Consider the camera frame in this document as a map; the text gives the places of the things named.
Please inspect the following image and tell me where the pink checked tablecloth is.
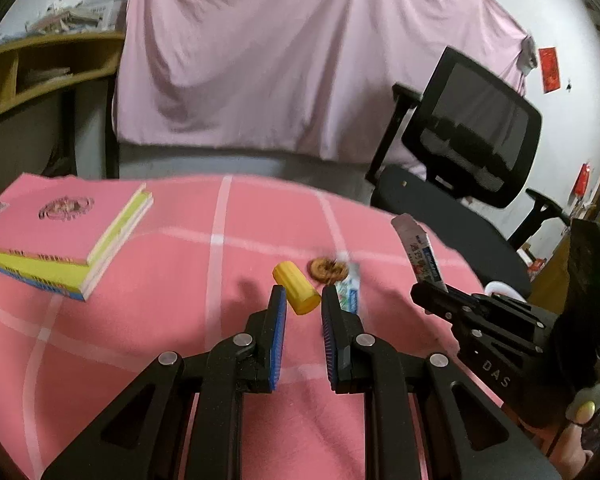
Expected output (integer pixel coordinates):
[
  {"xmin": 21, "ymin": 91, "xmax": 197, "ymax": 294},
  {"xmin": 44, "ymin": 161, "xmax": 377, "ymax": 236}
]
[{"xmin": 0, "ymin": 172, "xmax": 546, "ymax": 480}]

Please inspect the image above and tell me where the pink draped sheet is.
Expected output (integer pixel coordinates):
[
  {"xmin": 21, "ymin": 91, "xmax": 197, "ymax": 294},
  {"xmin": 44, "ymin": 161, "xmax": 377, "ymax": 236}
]
[{"xmin": 112, "ymin": 0, "xmax": 538, "ymax": 169}]

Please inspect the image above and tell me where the round brown cookie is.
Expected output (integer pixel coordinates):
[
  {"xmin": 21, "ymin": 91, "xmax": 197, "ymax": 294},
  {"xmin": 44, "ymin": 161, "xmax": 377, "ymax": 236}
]
[{"xmin": 307, "ymin": 256, "xmax": 351, "ymax": 285}]

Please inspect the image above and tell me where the black office chair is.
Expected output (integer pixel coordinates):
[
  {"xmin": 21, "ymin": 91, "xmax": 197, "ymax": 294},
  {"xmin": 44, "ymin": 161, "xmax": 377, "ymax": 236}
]
[{"xmin": 365, "ymin": 46, "xmax": 573, "ymax": 302}]

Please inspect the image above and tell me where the red hanging decoration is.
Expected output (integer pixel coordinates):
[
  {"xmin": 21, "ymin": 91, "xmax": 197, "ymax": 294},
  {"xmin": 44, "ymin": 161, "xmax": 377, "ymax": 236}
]
[{"xmin": 574, "ymin": 161, "xmax": 593, "ymax": 199}]

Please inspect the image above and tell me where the person's right hand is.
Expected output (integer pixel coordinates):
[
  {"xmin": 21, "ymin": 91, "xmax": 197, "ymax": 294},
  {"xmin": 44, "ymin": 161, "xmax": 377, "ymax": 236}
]
[{"xmin": 546, "ymin": 422, "xmax": 593, "ymax": 478}]

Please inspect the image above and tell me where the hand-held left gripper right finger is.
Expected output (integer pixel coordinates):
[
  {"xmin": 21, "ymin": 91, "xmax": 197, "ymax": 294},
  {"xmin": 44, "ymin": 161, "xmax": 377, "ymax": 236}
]
[{"xmin": 321, "ymin": 285, "xmax": 563, "ymax": 480}]

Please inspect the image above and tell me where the yellow blue spine book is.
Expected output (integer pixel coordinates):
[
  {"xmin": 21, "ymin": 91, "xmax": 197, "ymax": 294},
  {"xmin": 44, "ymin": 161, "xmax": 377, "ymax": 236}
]
[{"xmin": 0, "ymin": 189, "xmax": 155, "ymax": 304}]

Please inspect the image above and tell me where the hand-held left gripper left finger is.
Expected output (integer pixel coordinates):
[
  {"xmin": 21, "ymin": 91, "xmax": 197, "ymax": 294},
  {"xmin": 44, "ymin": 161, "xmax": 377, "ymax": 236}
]
[{"xmin": 40, "ymin": 285, "xmax": 287, "ymax": 480}]

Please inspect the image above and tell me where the white blue wrapper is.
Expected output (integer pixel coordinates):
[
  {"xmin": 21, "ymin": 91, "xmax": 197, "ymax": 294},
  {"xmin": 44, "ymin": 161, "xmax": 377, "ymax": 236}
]
[
  {"xmin": 334, "ymin": 261, "xmax": 362, "ymax": 315},
  {"xmin": 391, "ymin": 212, "xmax": 449, "ymax": 294}
]

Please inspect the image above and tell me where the wooden shelf unit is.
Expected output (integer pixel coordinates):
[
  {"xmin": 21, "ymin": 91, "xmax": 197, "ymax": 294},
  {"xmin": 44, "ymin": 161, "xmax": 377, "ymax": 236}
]
[{"xmin": 0, "ymin": 30, "xmax": 126, "ymax": 129}]

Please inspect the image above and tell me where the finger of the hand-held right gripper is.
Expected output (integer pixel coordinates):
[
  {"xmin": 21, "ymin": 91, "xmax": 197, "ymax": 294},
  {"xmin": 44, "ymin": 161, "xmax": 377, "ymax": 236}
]
[
  {"xmin": 411, "ymin": 281, "xmax": 551, "ymax": 427},
  {"xmin": 446, "ymin": 285, "xmax": 555, "ymax": 332}
]

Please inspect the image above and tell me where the red wall poster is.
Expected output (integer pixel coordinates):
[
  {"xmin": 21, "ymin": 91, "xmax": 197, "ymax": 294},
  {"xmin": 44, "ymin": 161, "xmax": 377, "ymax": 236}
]
[{"xmin": 538, "ymin": 46, "xmax": 562, "ymax": 95}]

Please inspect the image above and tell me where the pink cover book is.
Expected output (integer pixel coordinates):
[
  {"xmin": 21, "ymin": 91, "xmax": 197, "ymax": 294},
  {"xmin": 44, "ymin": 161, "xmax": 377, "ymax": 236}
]
[{"xmin": 0, "ymin": 172, "xmax": 149, "ymax": 267}]

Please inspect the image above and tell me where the wooden cabinet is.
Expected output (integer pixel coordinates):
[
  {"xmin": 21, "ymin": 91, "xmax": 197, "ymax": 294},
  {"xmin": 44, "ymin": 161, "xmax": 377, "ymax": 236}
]
[{"xmin": 527, "ymin": 232, "xmax": 575, "ymax": 314}]

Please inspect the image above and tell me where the messy stack of papers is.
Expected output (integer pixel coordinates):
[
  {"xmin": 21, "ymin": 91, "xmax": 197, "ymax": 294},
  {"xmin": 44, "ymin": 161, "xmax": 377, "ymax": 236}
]
[{"xmin": 25, "ymin": 0, "xmax": 126, "ymax": 36}]

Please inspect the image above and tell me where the loose paper pile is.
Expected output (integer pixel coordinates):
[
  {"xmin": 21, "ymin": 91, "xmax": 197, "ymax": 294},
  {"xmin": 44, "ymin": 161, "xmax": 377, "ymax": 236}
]
[{"xmin": 20, "ymin": 66, "xmax": 74, "ymax": 87}]

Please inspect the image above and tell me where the yellow plastic cylinder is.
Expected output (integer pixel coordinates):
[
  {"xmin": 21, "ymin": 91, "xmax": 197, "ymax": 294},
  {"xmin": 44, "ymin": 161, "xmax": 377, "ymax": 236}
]
[{"xmin": 272, "ymin": 260, "xmax": 323, "ymax": 317}]

